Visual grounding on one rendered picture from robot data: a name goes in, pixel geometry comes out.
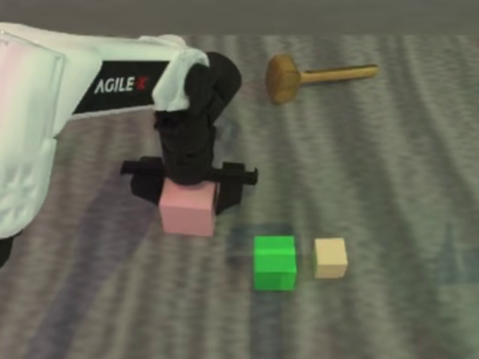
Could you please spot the pink cube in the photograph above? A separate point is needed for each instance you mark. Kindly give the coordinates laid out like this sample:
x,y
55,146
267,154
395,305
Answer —
x,y
187,211

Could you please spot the green cube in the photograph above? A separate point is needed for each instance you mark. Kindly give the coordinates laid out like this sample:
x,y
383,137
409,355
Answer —
x,y
275,263

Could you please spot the beige cube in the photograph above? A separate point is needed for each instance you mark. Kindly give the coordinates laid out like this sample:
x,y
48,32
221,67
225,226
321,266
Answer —
x,y
330,258

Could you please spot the wooden mallet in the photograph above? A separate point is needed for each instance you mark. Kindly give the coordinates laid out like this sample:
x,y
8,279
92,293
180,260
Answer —
x,y
284,78

